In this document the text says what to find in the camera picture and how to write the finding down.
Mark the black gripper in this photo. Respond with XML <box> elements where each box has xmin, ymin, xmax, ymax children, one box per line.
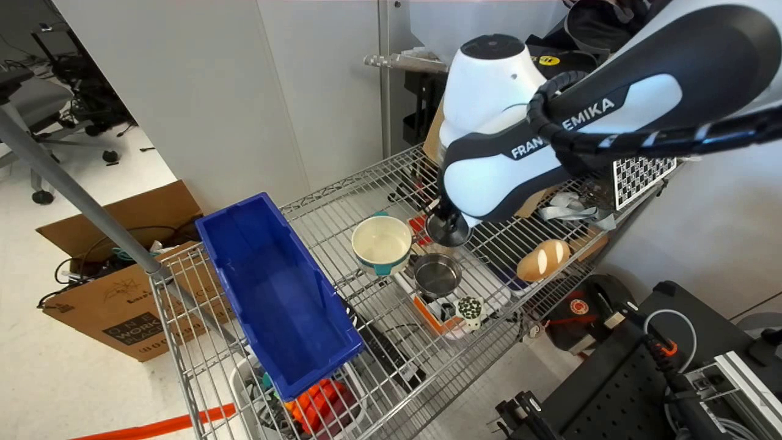
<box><xmin>427</xmin><ymin>192</ymin><xmax>468</xmax><ymax>220</ymax></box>

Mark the silver metal cup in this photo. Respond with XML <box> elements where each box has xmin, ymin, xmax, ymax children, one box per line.
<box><xmin>427</xmin><ymin>213</ymin><xmax>474</xmax><ymax>249</ymax></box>

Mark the silver pan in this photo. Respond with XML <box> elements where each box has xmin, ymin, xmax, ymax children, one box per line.
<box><xmin>403</xmin><ymin>252</ymin><xmax>468</xmax><ymax>304</ymax></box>

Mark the small red item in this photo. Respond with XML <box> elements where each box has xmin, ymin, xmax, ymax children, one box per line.
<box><xmin>405</xmin><ymin>213</ymin><xmax>436</xmax><ymax>249</ymax></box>

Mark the cream bowl teal outside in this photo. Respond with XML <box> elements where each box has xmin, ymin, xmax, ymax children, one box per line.
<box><xmin>349</xmin><ymin>213</ymin><xmax>416</xmax><ymax>279</ymax></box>

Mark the white patterned small cup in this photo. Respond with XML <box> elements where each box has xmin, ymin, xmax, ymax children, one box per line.
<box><xmin>442</xmin><ymin>294</ymin><xmax>488</xmax><ymax>338</ymax></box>

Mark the bread loaf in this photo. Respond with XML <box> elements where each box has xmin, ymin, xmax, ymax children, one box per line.
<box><xmin>513</xmin><ymin>238</ymin><xmax>574</xmax><ymax>286</ymax></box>

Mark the white crumpled plastic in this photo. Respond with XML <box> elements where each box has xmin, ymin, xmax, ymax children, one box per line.
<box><xmin>535</xmin><ymin>190</ymin><xmax>616</xmax><ymax>233</ymax></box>

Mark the black device under shelf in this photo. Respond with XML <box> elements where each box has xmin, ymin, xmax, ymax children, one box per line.
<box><xmin>349</xmin><ymin>312</ymin><xmax>431</xmax><ymax>393</ymax></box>

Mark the black bag red logo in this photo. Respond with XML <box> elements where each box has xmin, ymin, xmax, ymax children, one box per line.
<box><xmin>540</xmin><ymin>275</ymin><xmax>647</xmax><ymax>356</ymax></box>

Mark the black box yellow logo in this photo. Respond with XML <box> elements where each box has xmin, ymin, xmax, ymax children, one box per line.
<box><xmin>523</xmin><ymin>31</ymin><xmax>606</xmax><ymax>82</ymax></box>

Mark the blue plastic bin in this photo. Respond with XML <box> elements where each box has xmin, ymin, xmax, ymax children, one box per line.
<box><xmin>194</xmin><ymin>190</ymin><xmax>366</xmax><ymax>401</ymax></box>

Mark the white perforated plate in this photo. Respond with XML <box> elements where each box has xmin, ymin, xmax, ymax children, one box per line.
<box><xmin>609</xmin><ymin>153</ymin><xmax>680</xmax><ymax>213</ymax></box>

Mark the black table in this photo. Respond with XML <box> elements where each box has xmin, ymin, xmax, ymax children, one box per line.
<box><xmin>495</xmin><ymin>279</ymin><xmax>782</xmax><ymax>440</ymax></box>

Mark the black orange clamp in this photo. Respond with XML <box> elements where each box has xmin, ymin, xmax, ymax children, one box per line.
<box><xmin>638</xmin><ymin>321</ymin><xmax>683</xmax><ymax>365</ymax></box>

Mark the small open cardboard box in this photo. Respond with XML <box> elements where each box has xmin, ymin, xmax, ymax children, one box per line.
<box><xmin>35</xmin><ymin>178</ymin><xmax>240</xmax><ymax>365</ymax></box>

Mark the black office chair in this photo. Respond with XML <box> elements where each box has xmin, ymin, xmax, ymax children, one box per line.
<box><xmin>31</xmin><ymin>21</ymin><xmax>143</xmax><ymax>165</ymax></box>

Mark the silver wire shelf cart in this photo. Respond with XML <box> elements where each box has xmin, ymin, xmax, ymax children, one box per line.
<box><xmin>0</xmin><ymin>0</ymin><xmax>680</xmax><ymax>440</ymax></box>

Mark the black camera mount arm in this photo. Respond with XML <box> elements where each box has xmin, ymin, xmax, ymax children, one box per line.
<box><xmin>606</xmin><ymin>295</ymin><xmax>729</xmax><ymax>440</ymax></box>

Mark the white wire basket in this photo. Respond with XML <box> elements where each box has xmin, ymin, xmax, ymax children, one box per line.
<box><xmin>229</xmin><ymin>356</ymin><xmax>371</xmax><ymax>440</ymax></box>

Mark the aluminium extrusion rail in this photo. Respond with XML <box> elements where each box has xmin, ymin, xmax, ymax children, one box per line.
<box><xmin>688</xmin><ymin>348</ymin><xmax>782</xmax><ymax>440</ymax></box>

